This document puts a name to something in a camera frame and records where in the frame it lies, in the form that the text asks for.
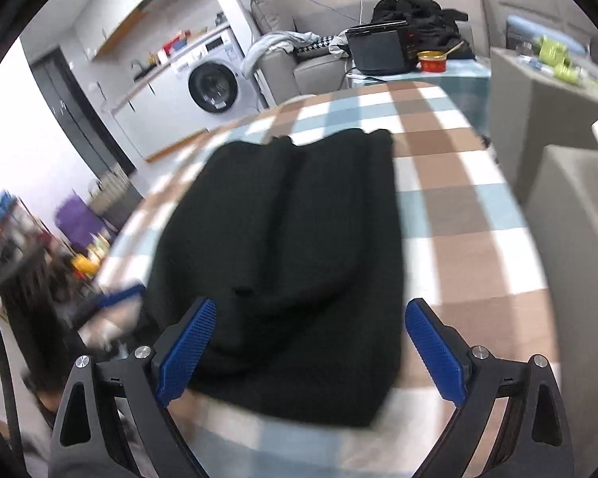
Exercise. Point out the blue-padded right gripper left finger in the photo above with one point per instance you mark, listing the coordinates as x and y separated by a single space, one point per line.
88 438

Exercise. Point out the grey sofa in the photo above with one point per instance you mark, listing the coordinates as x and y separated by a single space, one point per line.
294 63

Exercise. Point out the shoe rack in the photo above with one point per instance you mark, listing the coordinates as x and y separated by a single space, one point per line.
19 229

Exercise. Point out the grey blanket on sofa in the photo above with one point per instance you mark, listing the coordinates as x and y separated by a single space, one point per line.
292 42

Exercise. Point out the white counter cabinet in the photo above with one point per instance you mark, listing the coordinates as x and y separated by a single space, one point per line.
160 112

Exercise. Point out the dark door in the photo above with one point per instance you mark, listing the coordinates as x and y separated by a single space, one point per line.
79 121

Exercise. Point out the white front-load washing machine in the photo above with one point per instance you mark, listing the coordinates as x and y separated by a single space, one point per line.
211 88

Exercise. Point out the black clothes pile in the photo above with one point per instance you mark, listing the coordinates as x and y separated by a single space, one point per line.
436 28

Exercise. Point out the grey bedside cabinet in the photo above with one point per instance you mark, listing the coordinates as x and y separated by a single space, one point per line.
528 110

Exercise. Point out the red bowl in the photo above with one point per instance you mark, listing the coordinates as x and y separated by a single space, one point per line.
432 61

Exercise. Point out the purple bag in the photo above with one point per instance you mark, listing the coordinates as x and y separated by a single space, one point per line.
78 223

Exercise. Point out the black knit sweater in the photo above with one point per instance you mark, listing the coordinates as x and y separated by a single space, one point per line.
300 248

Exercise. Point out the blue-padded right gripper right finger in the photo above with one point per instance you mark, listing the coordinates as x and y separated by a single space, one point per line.
533 439

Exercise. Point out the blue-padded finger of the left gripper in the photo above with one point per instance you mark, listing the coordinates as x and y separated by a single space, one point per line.
104 300

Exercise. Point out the yellow plush toy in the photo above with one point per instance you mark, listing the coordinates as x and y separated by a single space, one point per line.
85 266

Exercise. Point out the woven laundry basket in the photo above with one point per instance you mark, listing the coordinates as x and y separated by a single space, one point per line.
114 197

